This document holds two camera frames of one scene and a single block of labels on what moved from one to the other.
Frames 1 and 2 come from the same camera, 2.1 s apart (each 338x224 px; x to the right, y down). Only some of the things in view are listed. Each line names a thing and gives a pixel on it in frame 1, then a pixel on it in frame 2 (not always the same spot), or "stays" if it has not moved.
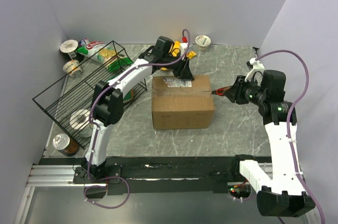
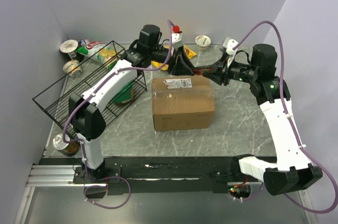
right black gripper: [235, 94] to [218, 78]
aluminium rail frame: [41, 176] stays
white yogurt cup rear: [203, 42] stays
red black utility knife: [220, 91] to [199, 71]
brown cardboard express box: [181, 103] stays
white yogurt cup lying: [71, 65] stays
